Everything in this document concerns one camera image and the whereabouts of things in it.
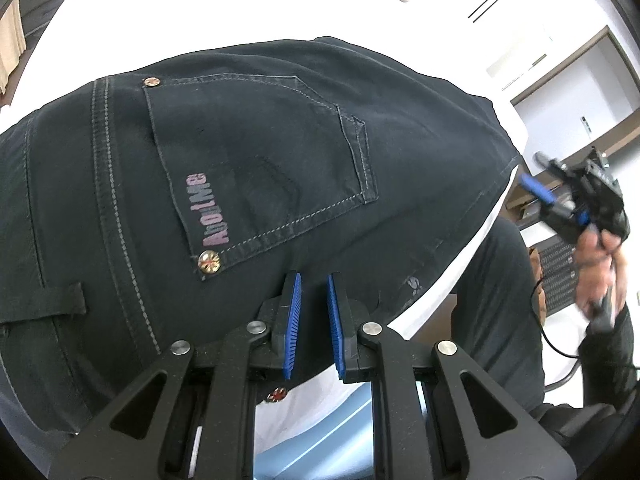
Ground person's right hand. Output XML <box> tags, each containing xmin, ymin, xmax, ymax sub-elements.
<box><xmin>571</xmin><ymin>229</ymin><xmax>632</xmax><ymax>313</ymax></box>

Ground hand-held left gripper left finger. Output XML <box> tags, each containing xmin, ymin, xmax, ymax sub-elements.
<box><xmin>47</xmin><ymin>272</ymin><xmax>303</xmax><ymax>480</ymax></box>

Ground brown door frame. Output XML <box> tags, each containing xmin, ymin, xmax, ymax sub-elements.
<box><xmin>509</xmin><ymin>26</ymin><xmax>640</xmax><ymax>161</ymax></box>

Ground beige curtain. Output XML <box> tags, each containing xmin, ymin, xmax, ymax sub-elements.
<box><xmin>0</xmin><ymin>0</ymin><xmax>29</xmax><ymax>96</ymax></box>

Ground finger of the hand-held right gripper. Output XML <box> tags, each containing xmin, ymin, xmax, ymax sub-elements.
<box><xmin>519</xmin><ymin>174</ymin><xmax>577</xmax><ymax>217</ymax></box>
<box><xmin>533</xmin><ymin>151</ymin><xmax>572</xmax><ymax>177</ymax></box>

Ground black cable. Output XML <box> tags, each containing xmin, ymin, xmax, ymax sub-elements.
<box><xmin>531</xmin><ymin>265</ymin><xmax>583</xmax><ymax>361</ymax></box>

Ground person's right forearm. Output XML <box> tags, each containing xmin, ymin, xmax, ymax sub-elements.
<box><xmin>577</xmin><ymin>302</ymin><xmax>640</xmax><ymax>406</ymax></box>

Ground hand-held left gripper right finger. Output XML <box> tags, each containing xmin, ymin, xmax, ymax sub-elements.
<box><xmin>327</xmin><ymin>272</ymin><xmax>577</xmax><ymax>480</ymax></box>

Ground dark dotted mat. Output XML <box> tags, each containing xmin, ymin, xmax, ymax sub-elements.
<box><xmin>537</xmin><ymin>237</ymin><xmax>578</xmax><ymax>313</ymax></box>

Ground dark denim pants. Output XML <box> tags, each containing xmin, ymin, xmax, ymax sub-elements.
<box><xmin>0</xmin><ymin>36</ymin><xmax>521</xmax><ymax>463</ymax></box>

